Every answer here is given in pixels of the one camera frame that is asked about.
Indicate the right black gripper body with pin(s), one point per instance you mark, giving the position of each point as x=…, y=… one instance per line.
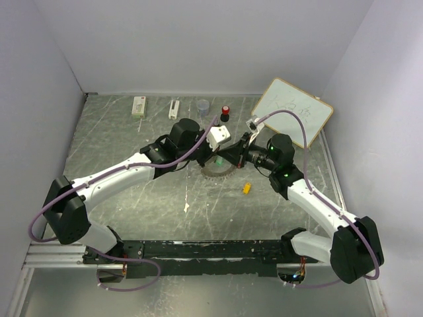
x=241, y=155

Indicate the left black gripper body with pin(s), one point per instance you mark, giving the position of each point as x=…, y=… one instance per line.
x=203, y=154

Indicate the green tagged key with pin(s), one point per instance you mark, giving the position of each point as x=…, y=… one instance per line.
x=219, y=161

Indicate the yellow tagged key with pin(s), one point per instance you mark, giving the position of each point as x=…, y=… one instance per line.
x=246, y=188

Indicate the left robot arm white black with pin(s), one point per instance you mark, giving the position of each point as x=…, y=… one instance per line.
x=69, y=202

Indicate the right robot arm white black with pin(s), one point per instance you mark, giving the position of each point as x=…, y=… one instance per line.
x=352, y=246

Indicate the red black stamp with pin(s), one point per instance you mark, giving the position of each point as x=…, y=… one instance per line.
x=225, y=110

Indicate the clear cup of paperclips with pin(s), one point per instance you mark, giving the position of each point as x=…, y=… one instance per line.
x=203, y=107

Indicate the white stapler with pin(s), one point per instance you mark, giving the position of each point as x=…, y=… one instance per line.
x=173, y=109

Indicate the green white staples box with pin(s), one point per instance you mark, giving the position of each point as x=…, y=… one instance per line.
x=139, y=106

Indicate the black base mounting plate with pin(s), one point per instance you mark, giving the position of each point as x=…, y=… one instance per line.
x=195, y=258

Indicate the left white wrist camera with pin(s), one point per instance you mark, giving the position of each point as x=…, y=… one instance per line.
x=217, y=136

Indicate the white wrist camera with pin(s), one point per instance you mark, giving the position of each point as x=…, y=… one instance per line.
x=254, y=126
x=217, y=136

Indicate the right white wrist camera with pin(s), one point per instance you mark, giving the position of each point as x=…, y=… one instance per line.
x=254, y=126

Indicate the small whiteboard yellow frame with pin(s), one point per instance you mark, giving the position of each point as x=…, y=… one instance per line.
x=311, y=113

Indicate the aluminium rail frame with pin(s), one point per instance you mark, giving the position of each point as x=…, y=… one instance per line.
x=50, y=252

